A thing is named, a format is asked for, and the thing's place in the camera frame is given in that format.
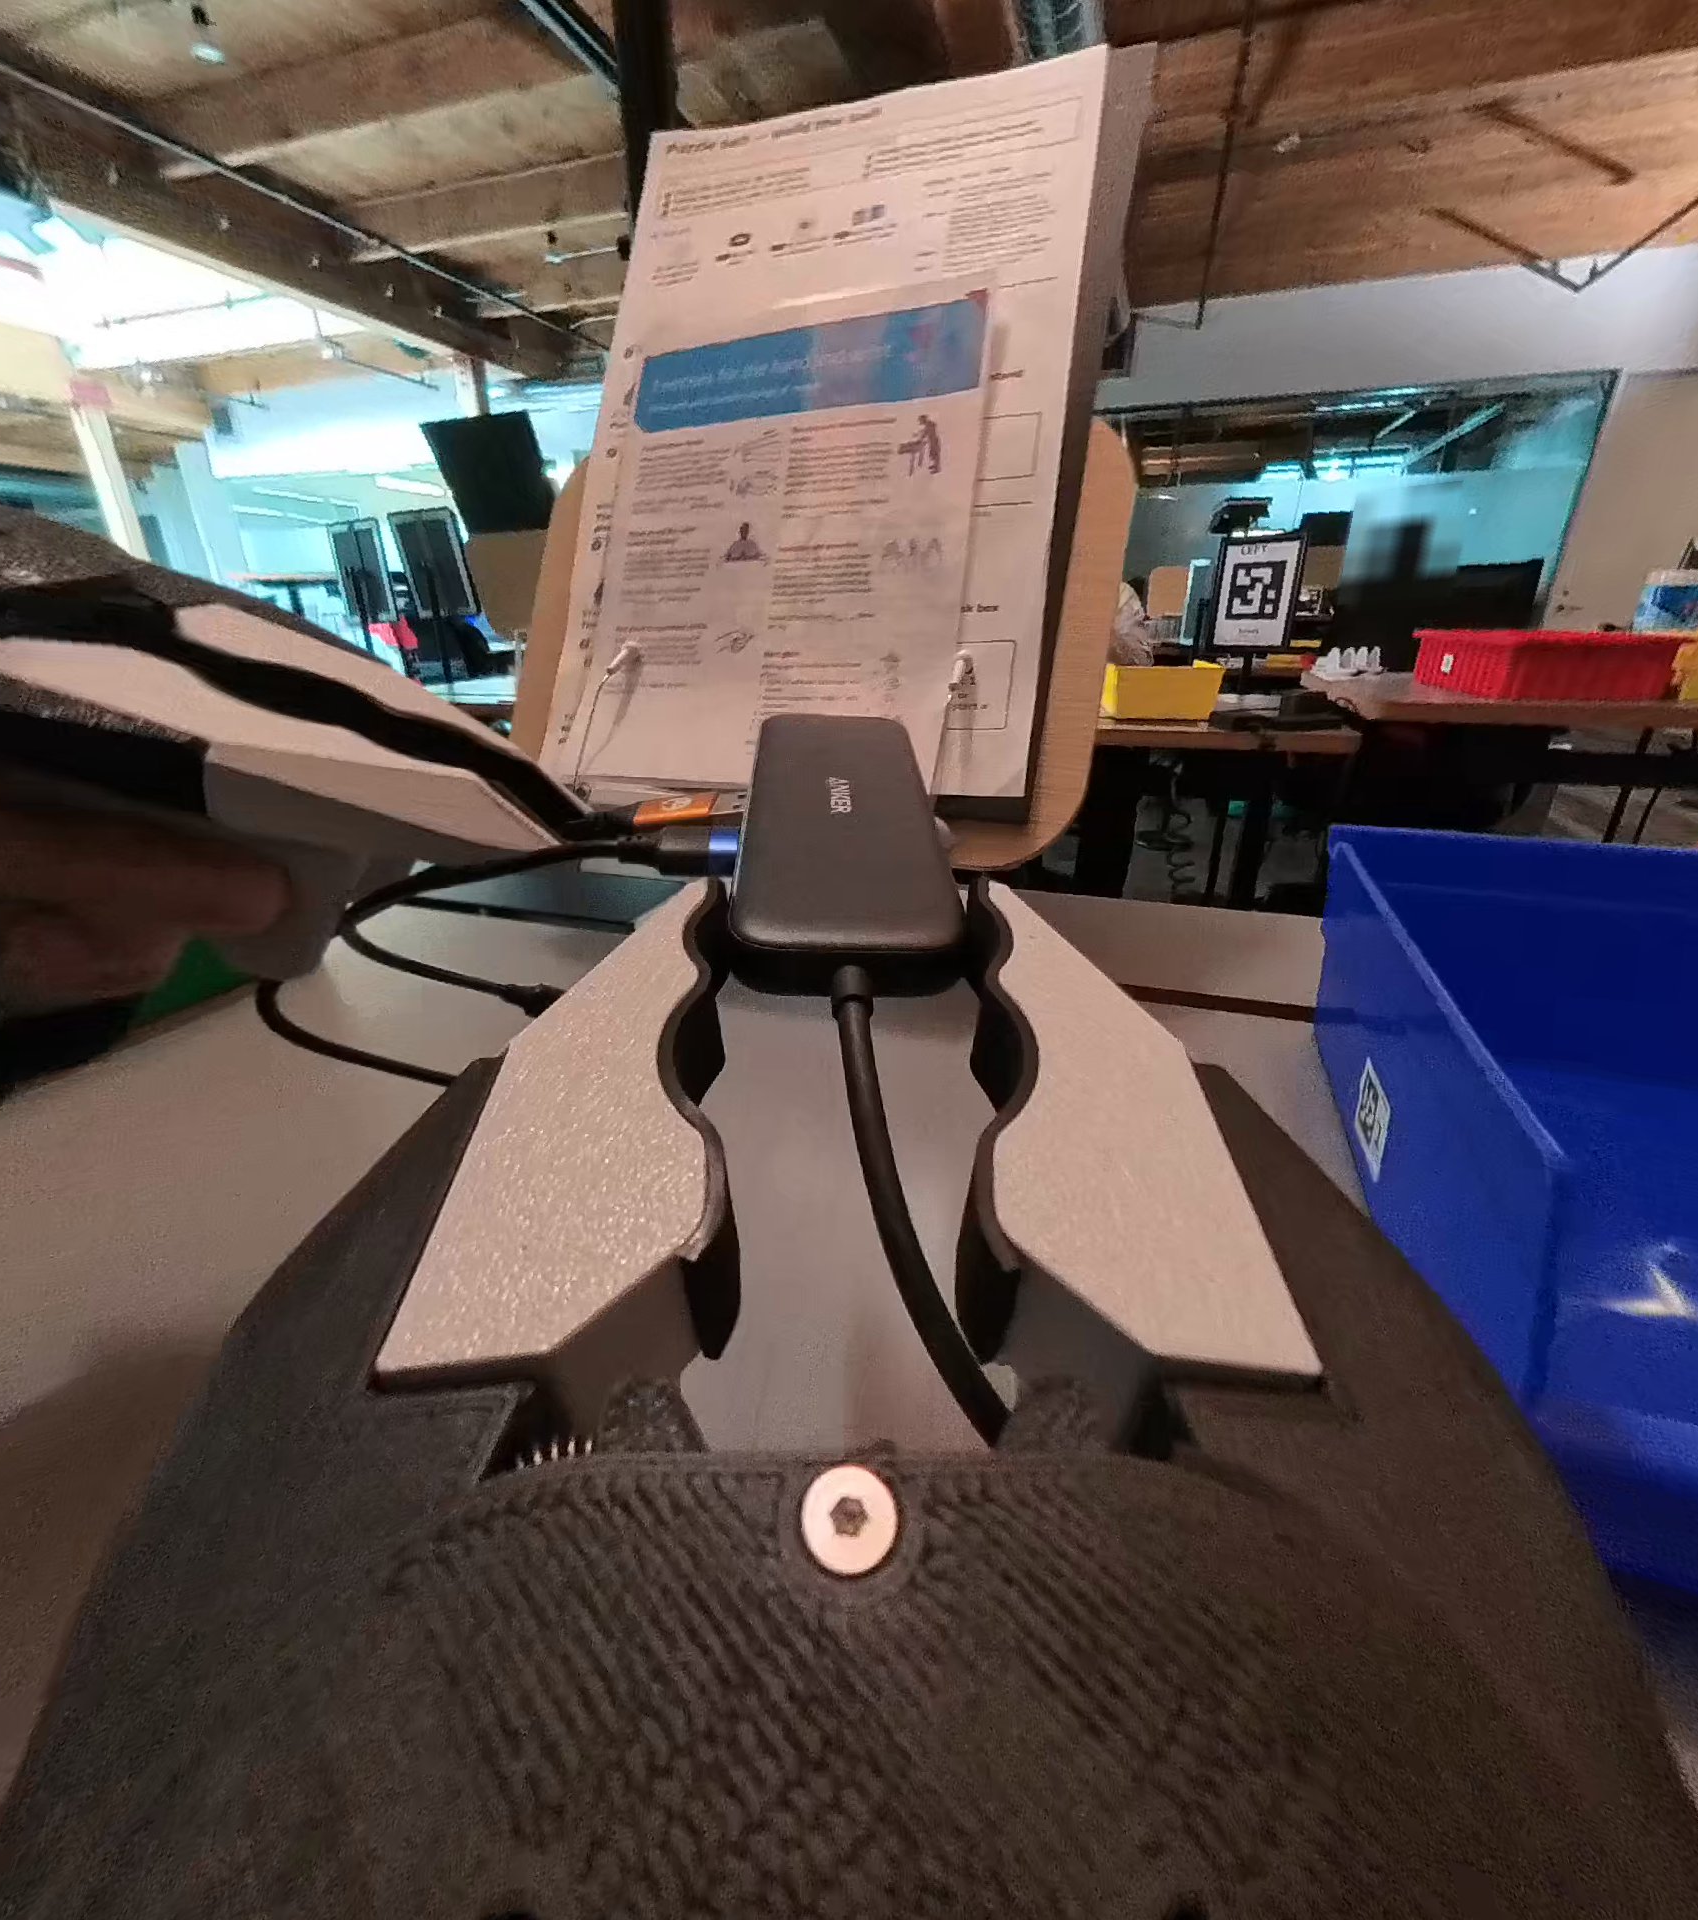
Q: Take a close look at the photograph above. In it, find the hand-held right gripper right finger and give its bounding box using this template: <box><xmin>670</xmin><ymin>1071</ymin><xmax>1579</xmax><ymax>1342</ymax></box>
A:
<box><xmin>956</xmin><ymin>878</ymin><xmax>1328</xmax><ymax>1395</ymax></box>

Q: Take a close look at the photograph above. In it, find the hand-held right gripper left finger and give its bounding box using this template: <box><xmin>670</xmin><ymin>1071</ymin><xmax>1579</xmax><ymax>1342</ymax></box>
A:
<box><xmin>372</xmin><ymin>878</ymin><xmax>734</xmax><ymax>1395</ymax></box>

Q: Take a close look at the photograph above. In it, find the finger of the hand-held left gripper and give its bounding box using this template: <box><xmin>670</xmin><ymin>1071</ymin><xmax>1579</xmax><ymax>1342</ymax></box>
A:
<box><xmin>0</xmin><ymin>635</ymin><xmax>598</xmax><ymax>867</ymax></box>
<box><xmin>170</xmin><ymin>600</ymin><xmax>578</xmax><ymax>815</ymax></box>

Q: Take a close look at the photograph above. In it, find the orange-plug black usb cable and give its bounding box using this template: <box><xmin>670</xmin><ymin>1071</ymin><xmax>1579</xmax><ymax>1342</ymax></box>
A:
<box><xmin>251</xmin><ymin>787</ymin><xmax>756</xmax><ymax>1086</ymax></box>

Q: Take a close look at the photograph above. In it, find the black usb hub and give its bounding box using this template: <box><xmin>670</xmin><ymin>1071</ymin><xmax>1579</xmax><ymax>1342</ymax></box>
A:
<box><xmin>723</xmin><ymin>713</ymin><xmax>1015</xmax><ymax>1446</ymax></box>

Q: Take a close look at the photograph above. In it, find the person's left hand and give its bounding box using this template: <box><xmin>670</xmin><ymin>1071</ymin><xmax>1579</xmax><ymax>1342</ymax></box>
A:
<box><xmin>0</xmin><ymin>761</ymin><xmax>296</xmax><ymax>1011</ymax></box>

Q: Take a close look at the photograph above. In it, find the black monitor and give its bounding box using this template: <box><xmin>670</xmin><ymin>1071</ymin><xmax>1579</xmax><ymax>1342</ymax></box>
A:
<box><xmin>420</xmin><ymin>412</ymin><xmax>560</xmax><ymax>535</ymax></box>

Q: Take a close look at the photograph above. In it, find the wooden desk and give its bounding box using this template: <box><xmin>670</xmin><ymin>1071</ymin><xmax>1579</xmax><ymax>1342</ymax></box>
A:
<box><xmin>1092</xmin><ymin>713</ymin><xmax>1362</xmax><ymax>901</ymax></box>

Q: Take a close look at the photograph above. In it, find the blue plastic bin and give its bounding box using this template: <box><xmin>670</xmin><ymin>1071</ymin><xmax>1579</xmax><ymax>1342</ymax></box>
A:
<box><xmin>1310</xmin><ymin>826</ymin><xmax>1698</xmax><ymax>1635</ymax></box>

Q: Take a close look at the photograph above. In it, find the blue-header exercise sheet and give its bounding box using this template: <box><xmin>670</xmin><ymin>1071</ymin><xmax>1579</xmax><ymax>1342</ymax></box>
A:
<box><xmin>549</xmin><ymin>277</ymin><xmax>995</xmax><ymax>790</ymax></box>

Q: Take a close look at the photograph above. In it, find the small yellow bin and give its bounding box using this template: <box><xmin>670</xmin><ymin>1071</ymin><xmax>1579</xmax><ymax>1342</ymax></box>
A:
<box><xmin>1099</xmin><ymin>661</ymin><xmax>1225</xmax><ymax>722</ymax></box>

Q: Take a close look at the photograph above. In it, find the wooden document stand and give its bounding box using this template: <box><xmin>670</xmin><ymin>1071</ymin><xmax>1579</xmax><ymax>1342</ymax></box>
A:
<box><xmin>506</xmin><ymin>420</ymin><xmax>1141</xmax><ymax>873</ymax></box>

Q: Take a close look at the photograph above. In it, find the black-white tag sign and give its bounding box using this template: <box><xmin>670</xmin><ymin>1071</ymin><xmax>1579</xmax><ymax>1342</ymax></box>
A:
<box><xmin>1206</xmin><ymin>531</ymin><xmax>1310</xmax><ymax>654</ymax></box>

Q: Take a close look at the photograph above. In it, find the red plastic bin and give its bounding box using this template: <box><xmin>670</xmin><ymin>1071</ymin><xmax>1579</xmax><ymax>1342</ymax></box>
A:
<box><xmin>1409</xmin><ymin>627</ymin><xmax>1694</xmax><ymax>704</ymax></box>

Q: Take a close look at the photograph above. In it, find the white instruction sheet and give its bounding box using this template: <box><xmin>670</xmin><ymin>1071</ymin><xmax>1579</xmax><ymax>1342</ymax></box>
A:
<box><xmin>539</xmin><ymin>43</ymin><xmax>1137</xmax><ymax>819</ymax></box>

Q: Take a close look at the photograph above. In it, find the blue-plug black usb cable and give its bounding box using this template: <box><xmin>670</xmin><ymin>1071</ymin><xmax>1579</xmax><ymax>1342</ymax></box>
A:
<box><xmin>335</xmin><ymin>834</ymin><xmax>755</xmax><ymax>1008</ymax></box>

